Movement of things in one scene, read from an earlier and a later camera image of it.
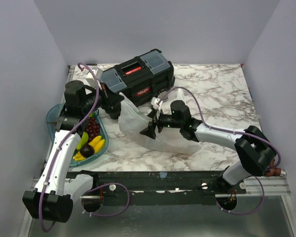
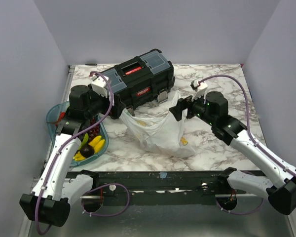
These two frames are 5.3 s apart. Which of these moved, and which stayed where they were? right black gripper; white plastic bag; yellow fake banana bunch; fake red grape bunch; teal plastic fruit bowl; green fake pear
Moved: white plastic bag; right black gripper
Stayed: green fake pear; fake red grape bunch; yellow fake banana bunch; teal plastic fruit bowl
